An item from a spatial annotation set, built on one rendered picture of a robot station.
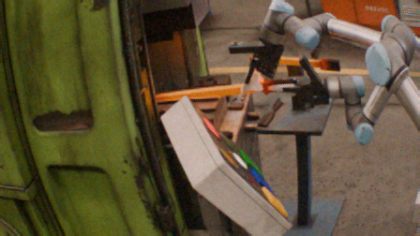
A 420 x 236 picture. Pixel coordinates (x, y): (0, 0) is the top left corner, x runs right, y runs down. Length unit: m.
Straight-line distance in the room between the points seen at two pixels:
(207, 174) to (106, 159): 0.51
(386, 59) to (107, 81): 0.77
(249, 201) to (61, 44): 0.72
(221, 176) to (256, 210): 0.13
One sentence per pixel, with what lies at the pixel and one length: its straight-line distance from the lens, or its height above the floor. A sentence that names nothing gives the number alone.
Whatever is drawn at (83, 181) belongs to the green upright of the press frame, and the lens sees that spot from 1.81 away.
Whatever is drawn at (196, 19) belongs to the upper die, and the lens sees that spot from 1.75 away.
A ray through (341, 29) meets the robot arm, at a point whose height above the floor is 1.24.
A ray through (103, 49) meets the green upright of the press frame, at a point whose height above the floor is 1.36.
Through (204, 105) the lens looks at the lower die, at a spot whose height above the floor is 0.99.
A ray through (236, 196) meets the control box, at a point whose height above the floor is 1.11.
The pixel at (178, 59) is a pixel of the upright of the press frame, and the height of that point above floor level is 1.04.
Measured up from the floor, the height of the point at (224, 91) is 1.01.
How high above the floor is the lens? 1.80
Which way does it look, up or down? 26 degrees down
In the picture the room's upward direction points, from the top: 10 degrees counter-clockwise
